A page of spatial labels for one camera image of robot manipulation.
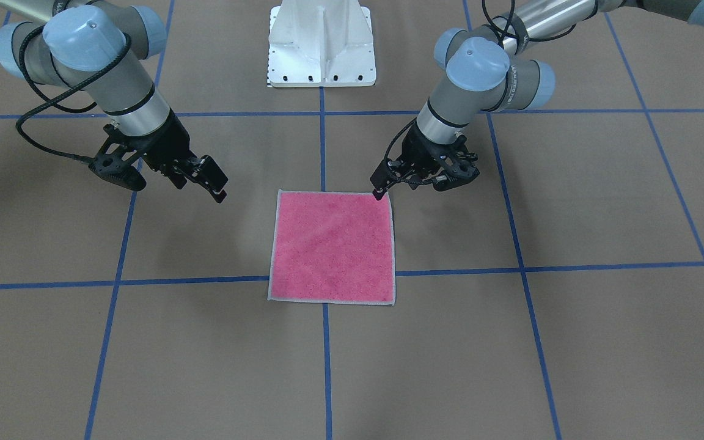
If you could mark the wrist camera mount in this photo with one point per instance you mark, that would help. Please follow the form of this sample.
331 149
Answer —
458 165
114 161

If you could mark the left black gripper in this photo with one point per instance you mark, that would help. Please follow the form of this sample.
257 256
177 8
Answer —
418 152

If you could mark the pink grey-backed towel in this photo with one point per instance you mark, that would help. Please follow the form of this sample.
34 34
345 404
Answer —
333 247

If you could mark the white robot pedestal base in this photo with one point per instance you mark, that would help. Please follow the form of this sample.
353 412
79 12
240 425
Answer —
321 44

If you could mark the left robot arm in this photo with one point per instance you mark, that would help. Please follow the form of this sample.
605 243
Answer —
483 73

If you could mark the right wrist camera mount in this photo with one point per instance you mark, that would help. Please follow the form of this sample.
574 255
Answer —
114 161

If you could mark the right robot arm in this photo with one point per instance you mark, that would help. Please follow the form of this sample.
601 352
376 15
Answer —
81 55

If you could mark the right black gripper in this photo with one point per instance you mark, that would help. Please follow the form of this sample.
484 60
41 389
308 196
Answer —
167 146

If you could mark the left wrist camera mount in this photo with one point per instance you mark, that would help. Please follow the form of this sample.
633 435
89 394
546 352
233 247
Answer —
458 165

